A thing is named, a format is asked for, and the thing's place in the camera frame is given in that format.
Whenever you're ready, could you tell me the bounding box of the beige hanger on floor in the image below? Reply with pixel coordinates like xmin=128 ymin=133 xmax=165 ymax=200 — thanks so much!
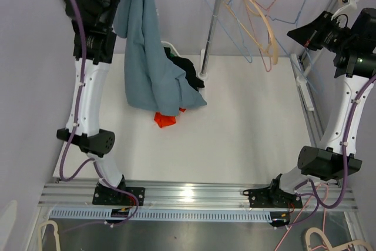
xmin=304 ymin=227 xmax=374 ymax=251

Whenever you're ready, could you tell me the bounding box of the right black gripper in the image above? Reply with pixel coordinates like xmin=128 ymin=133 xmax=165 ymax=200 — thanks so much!
xmin=288 ymin=11 xmax=355 ymax=54

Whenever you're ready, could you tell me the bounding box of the beige wooden hanger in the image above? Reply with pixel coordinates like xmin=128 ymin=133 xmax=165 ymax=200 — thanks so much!
xmin=221 ymin=0 xmax=265 ymax=61

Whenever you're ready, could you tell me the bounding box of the left black mount plate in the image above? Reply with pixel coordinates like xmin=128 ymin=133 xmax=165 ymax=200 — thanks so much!
xmin=92 ymin=186 xmax=145 ymax=206

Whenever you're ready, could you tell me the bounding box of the black mount plate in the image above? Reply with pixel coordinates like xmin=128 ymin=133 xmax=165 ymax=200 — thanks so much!
xmin=242 ymin=188 xmax=303 ymax=209
xmin=92 ymin=186 xmax=145 ymax=206

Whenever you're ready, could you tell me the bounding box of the pink hanger on floor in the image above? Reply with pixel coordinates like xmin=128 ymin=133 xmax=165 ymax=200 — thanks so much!
xmin=274 ymin=182 xmax=330 ymax=251

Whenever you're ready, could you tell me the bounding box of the orange t shirt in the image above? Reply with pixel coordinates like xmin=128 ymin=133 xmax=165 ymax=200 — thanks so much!
xmin=154 ymin=108 xmax=186 ymax=128

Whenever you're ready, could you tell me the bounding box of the light blue wire hanger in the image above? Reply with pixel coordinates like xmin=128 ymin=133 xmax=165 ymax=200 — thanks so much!
xmin=203 ymin=0 xmax=253 ymax=63

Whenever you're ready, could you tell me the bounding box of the right black mount plate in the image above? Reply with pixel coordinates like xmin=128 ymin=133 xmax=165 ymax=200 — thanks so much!
xmin=242 ymin=188 xmax=303 ymax=209

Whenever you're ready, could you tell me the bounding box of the black t shirt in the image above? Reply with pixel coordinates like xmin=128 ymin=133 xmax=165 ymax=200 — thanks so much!
xmin=167 ymin=56 xmax=204 ymax=91

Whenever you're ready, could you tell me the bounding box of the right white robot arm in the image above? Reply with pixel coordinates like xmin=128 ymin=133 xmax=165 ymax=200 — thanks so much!
xmin=267 ymin=8 xmax=375 ymax=207

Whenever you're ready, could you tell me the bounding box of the pink wire hanger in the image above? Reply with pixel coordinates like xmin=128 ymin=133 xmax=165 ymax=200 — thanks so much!
xmin=243 ymin=0 xmax=279 ymax=73

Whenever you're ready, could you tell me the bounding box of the grey blue t shirt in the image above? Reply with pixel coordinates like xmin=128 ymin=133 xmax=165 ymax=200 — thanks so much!
xmin=113 ymin=0 xmax=207 ymax=116

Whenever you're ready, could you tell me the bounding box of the white plastic basket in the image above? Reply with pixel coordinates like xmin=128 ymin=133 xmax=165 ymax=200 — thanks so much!
xmin=161 ymin=41 xmax=180 ymax=56

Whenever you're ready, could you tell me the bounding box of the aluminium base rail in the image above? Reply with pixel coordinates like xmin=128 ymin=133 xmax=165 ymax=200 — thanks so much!
xmin=38 ymin=53 xmax=359 ymax=213

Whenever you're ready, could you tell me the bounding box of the beige hanger floor left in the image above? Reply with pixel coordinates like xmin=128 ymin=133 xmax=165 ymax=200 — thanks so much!
xmin=36 ymin=220 xmax=62 ymax=251

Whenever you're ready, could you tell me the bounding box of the white slotted cable duct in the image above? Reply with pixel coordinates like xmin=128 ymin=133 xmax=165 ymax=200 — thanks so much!
xmin=50 ymin=208 xmax=272 ymax=223

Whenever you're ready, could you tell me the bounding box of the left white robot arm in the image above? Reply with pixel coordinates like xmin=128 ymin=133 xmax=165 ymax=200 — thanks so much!
xmin=56 ymin=0 xmax=139 ymax=206

